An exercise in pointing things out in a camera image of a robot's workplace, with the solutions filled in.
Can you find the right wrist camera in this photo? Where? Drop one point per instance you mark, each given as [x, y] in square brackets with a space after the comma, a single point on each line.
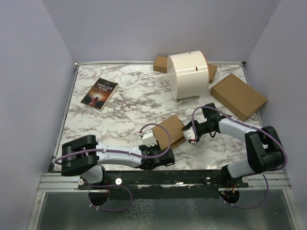
[189, 135]

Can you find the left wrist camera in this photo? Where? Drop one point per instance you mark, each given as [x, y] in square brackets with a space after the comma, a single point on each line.
[148, 138]

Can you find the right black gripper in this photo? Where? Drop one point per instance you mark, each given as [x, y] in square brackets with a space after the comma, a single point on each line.
[186, 127]

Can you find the dark paperback book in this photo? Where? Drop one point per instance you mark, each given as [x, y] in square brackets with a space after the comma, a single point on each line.
[99, 94]

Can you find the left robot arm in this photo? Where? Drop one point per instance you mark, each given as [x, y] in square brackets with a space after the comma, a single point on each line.
[85, 156]

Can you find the white cylindrical bread box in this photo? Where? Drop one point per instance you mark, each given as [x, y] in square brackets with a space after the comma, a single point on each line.
[188, 74]

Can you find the small brown box behind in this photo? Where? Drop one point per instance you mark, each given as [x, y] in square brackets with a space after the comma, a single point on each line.
[160, 64]

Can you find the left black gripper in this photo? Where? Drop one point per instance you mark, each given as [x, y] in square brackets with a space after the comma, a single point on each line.
[156, 147]

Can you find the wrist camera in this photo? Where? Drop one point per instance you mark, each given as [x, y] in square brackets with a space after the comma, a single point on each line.
[189, 135]
[148, 138]

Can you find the closed brown cardboard box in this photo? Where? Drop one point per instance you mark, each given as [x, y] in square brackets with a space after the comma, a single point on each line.
[238, 97]

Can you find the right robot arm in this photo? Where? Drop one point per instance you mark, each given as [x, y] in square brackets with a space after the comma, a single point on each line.
[265, 152]

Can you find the brown cardboard piece behind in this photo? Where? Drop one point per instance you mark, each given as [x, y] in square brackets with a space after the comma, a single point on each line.
[211, 71]

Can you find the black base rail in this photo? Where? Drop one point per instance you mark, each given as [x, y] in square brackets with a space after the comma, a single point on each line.
[163, 184]

